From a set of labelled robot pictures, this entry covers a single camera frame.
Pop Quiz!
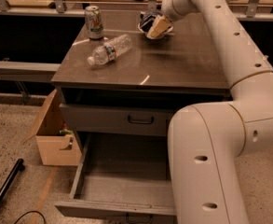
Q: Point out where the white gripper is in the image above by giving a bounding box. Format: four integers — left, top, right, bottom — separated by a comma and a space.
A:
146, 0, 198, 39

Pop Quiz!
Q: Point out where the blue chip bag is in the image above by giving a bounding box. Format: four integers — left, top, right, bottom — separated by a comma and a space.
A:
139, 11, 161, 32

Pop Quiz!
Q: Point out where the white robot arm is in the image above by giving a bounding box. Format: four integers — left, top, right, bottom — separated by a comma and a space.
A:
161, 0, 273, 224

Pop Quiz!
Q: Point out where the white paper bowl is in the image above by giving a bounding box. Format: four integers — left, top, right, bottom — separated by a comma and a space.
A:
138, 12, 172, 40

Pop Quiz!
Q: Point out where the green white soda can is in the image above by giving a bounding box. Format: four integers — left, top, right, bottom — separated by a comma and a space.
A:
85, 6, 103, 40

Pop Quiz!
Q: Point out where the clear plastic water bottle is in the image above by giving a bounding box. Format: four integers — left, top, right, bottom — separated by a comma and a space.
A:
88, 34, 132, 65

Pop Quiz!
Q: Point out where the grey drawer cabinet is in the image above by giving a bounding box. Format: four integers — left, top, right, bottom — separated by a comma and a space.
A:
52, 10, 230, 147

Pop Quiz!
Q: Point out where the closed middle drawer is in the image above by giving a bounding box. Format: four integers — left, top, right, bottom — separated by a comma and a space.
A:
60, 104, 173, 136

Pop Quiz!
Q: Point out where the green item in box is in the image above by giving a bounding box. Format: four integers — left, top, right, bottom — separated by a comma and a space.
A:
59, 125, 74, 136

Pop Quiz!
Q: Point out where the open bottom drawer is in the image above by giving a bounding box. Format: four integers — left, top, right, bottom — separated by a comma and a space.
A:
55, 133, 177, 224

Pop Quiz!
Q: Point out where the cardboard box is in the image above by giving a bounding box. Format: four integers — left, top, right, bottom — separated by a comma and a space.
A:
24, 90, 81, 166

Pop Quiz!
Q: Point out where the black pole on floor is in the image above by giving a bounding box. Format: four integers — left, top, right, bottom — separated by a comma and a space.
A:
0, 159, 25, 203

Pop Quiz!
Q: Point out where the black cable on floor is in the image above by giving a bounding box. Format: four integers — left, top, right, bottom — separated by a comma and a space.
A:
13, 210, 48, 224

